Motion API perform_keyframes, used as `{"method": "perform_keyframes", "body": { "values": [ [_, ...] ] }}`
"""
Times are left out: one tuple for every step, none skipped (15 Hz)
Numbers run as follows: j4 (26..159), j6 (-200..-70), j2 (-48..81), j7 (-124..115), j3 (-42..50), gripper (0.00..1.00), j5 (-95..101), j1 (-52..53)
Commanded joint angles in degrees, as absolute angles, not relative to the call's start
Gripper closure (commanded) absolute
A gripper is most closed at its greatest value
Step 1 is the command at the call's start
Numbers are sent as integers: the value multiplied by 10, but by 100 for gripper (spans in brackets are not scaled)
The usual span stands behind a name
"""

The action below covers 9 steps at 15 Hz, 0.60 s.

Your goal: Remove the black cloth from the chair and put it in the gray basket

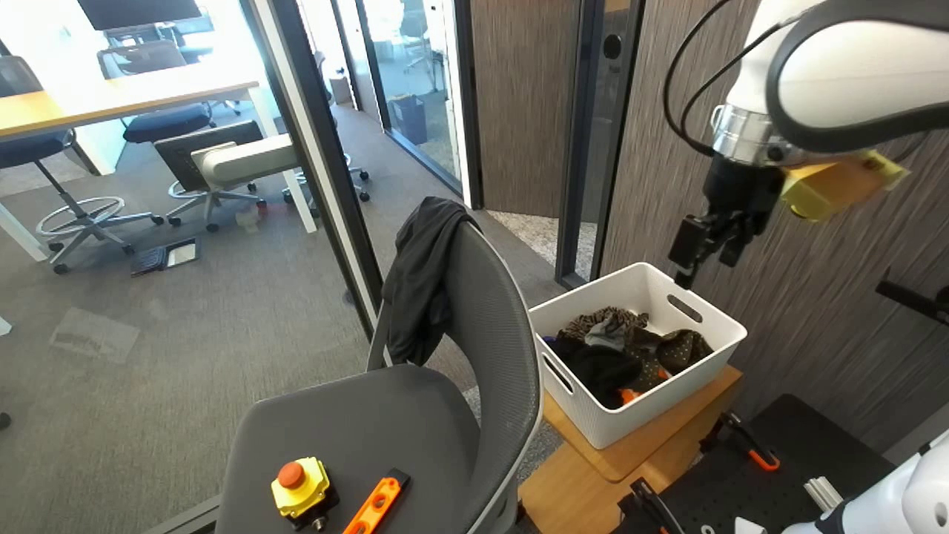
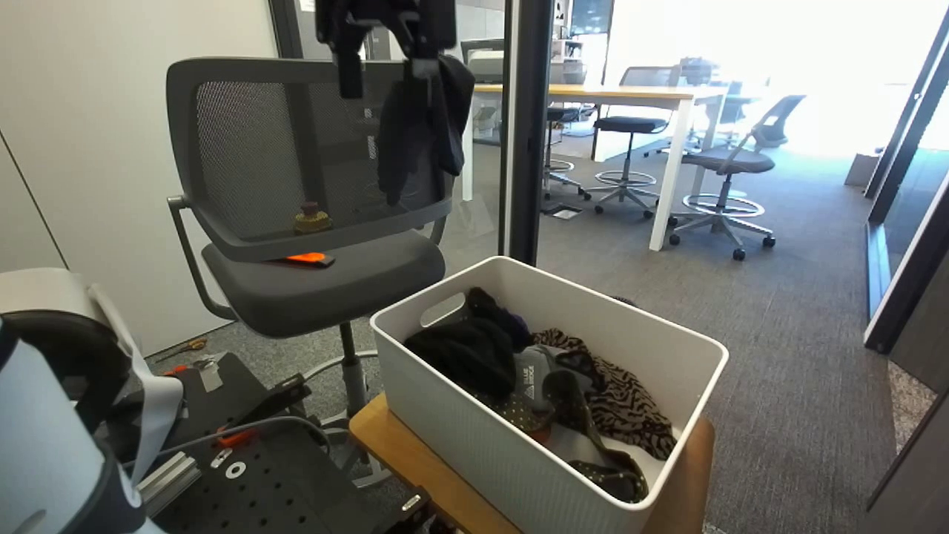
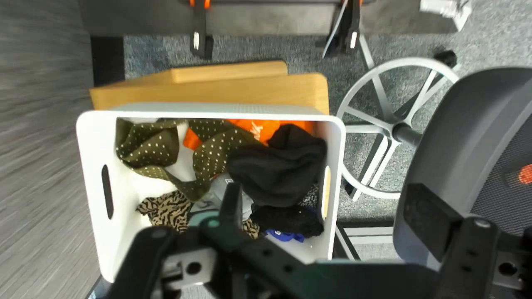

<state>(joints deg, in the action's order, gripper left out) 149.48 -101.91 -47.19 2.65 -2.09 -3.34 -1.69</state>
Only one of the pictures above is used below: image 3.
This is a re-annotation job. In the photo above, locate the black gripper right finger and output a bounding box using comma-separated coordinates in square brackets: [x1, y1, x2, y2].
[434, 215, 497, 299]

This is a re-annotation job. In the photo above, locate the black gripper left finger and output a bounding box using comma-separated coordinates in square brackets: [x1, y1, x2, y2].
[104, 223, 184, 299]

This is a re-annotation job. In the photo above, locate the black cloth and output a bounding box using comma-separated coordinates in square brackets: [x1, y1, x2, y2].
[226, 124, 329, 240]

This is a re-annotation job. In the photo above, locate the zebra pattern cloth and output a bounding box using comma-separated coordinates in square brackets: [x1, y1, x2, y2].
[134, 190, 262, 241]

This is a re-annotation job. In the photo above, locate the white plastic basket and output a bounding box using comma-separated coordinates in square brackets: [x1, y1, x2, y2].
[74, 102, 347, 285]

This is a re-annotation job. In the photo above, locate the gray cloth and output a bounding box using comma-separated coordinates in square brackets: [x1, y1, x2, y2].
[206, 177, 234, 212]

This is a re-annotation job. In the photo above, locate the olive dotted cloth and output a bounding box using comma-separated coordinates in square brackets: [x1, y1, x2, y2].
[114, 117, 262, 203]

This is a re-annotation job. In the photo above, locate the gray office chair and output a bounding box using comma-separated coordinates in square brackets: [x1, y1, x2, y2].
[332, 49, 532, 273]

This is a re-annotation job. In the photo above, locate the blue cloth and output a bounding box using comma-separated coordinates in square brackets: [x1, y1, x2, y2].
[264, 228, 309, 246]

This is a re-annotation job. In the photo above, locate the orange cloth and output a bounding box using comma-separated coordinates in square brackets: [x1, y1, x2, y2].
[181, 117, 317, 152]

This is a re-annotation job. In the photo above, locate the yellow wooden board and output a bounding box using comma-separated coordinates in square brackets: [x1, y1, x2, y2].
[88, 59, 332, 117]

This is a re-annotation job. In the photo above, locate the black orange bar clamp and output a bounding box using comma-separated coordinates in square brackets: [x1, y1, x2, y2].
[321, 0, 365, 59]
[186, 0, 216, 62]

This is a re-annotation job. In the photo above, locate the white crumpled object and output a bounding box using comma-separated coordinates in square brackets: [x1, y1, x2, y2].
[419, 0, 473, 30]

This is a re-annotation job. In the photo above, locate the black robot table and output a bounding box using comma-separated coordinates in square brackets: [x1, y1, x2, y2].
[76, 0, 425, 40]

